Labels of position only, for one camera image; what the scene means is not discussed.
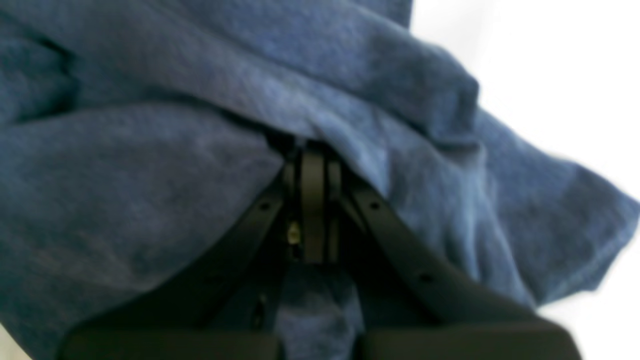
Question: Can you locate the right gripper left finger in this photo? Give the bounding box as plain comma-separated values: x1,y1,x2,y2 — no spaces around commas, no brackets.
57,147,327,360

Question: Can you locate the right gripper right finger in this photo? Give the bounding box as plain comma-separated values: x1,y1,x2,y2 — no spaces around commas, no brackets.
325,156,581,360

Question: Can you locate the dark blue t-shirt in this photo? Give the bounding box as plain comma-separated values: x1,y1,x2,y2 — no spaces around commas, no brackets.
1,0,639,360

